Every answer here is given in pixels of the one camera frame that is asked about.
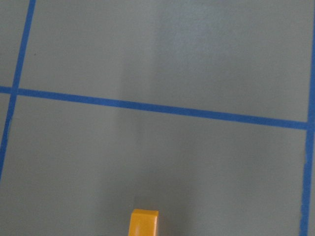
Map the blue tape line right crosswise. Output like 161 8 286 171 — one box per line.
0 86 315 131

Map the orange trapezoid block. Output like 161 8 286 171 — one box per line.
128 209 159 236

